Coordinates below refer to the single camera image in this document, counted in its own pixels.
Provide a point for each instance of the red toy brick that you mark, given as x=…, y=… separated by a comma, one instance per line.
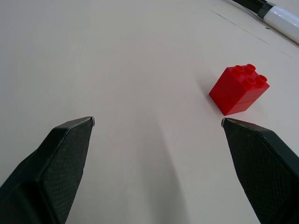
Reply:
x=238, y=93

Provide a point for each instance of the white and black table rail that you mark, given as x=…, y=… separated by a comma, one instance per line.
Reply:
x=278, y=16

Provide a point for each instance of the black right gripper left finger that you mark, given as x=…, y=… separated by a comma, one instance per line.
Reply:
x=53, y=168

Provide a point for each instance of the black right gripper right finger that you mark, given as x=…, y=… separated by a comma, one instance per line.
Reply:
x=264, y=170

